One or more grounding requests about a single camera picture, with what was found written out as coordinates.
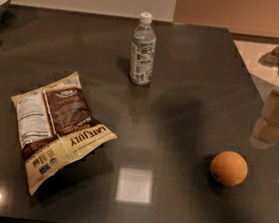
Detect blue plastic water bottle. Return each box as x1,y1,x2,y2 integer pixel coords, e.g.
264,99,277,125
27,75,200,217
129,12,157,85

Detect orange fruit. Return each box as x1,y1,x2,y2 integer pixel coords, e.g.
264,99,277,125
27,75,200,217
210,151,248,187

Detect brown tan chip bag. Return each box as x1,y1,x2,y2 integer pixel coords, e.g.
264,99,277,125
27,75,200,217
11,73,116,194

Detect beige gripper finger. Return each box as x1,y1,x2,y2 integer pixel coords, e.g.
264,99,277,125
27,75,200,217
250,90,279,150

